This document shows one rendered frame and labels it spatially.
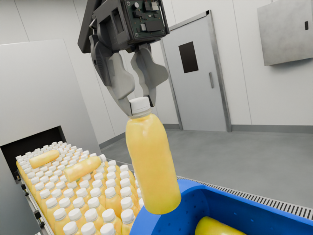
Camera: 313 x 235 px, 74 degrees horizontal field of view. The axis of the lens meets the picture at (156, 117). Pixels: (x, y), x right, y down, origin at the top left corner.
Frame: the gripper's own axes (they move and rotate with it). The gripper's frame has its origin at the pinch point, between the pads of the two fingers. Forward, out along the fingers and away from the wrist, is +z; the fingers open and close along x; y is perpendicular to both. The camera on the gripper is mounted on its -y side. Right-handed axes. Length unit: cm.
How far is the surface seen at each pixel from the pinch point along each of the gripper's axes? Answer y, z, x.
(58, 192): -68, 36, -7
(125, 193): -38, 36, 9
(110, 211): -32.9, 35.5, 0.3
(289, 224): 13.6, 30.6, 17.5
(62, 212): -50, 36, -11
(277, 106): -106, 103, 324
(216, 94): -204, 72, 312
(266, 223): 8.6, 33.6, 18.4
